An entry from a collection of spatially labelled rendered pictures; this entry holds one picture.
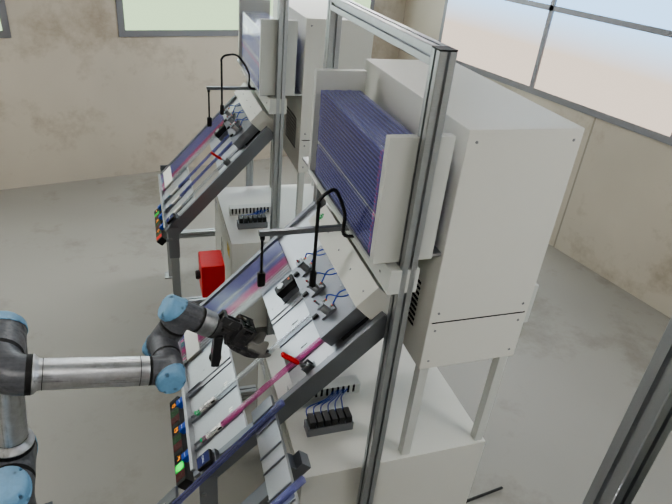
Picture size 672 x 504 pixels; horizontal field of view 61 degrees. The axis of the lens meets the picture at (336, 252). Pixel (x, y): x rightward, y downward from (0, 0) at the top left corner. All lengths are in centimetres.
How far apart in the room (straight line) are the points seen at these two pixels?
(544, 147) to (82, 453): 226
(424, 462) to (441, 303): 66
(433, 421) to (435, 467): 15
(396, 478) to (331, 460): 25
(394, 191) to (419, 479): 112
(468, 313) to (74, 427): 197
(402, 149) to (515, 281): 58
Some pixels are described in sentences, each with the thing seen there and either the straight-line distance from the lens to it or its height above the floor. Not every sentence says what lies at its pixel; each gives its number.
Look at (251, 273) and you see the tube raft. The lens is 207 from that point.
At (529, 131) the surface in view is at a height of 171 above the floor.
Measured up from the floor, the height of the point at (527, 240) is 141.
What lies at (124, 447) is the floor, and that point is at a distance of 284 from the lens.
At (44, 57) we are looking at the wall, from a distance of 501.
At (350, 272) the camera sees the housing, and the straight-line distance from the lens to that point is 159.
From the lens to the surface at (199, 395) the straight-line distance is 194.
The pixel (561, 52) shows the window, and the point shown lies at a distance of 468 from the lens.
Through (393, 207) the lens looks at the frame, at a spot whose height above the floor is 154.
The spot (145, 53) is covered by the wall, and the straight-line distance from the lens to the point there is 511.
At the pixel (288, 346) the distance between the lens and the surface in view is 173.
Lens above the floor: 211
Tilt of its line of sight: 30 degrees down
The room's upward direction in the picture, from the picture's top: 6 degrees clockwise
